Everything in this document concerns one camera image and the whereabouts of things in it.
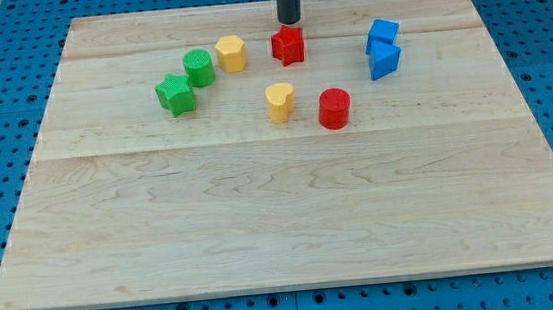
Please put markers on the blue cube block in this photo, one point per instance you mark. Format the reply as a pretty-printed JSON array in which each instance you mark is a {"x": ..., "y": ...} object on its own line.
[{"x": 381, "y": 30}]

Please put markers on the green star block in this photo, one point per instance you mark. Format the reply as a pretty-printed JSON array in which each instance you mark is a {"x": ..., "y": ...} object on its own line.
[{"x": 175, "y": 94}]

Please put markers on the yellow hexagon block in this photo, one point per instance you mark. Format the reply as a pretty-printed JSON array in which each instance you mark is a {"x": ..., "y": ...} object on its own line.
[{"x": 231, "y": 53}]

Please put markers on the green cylinder block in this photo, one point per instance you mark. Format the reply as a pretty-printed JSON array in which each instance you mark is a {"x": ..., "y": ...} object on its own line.
[{"x": 198, "y": 66}]

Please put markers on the wooden board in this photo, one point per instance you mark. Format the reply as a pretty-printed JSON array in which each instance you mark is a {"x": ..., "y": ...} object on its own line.
[{"x": 441, "y": 170}]

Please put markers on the red star block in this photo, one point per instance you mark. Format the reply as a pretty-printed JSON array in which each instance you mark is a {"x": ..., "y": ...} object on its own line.
[{"x": 288, "y": 45}]

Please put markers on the red cylinder block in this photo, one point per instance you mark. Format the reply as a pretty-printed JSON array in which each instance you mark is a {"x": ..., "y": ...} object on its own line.
[{"x": 334, "y": 106}]

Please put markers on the blue triangle block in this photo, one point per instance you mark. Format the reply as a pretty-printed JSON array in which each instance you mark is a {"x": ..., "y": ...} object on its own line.
[{"x": 383, "y": 59}]

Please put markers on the yellow heart block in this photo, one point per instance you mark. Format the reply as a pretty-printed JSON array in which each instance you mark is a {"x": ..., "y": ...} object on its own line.
[{"x": 280, "y": 101}]

